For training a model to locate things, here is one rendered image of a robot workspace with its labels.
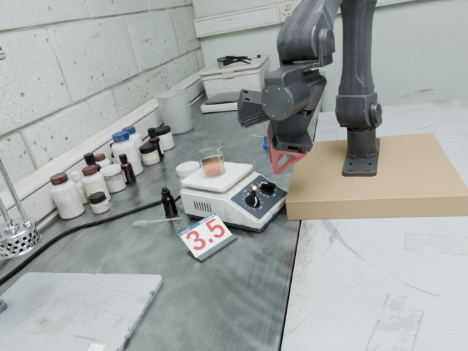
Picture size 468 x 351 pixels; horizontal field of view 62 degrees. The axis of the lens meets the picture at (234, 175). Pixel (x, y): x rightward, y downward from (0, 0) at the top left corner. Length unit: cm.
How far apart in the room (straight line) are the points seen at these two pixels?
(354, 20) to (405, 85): 148
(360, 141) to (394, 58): 140
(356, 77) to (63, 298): 69
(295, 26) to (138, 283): 50
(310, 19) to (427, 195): 37
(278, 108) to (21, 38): 77
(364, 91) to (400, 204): 24
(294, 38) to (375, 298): 41
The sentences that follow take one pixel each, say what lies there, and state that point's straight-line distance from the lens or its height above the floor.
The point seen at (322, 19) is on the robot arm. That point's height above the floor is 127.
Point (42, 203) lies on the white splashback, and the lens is 107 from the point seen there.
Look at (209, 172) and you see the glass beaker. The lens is 81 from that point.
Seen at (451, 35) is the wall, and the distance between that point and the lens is 230.
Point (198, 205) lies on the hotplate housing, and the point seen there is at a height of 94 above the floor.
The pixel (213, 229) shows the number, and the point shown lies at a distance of 77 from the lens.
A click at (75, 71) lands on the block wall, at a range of 131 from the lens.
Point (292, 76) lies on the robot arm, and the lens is 61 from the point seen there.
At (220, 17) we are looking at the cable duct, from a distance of 225.
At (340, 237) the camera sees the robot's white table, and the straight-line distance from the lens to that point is 73.
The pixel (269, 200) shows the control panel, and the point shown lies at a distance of 80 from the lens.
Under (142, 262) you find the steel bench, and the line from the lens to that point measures 78.
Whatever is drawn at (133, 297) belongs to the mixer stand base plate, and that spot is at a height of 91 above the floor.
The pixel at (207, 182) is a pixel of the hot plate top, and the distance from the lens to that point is 81.
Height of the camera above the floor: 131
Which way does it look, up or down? 23 degrees down
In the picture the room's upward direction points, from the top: 11 degrees counter-clockwise
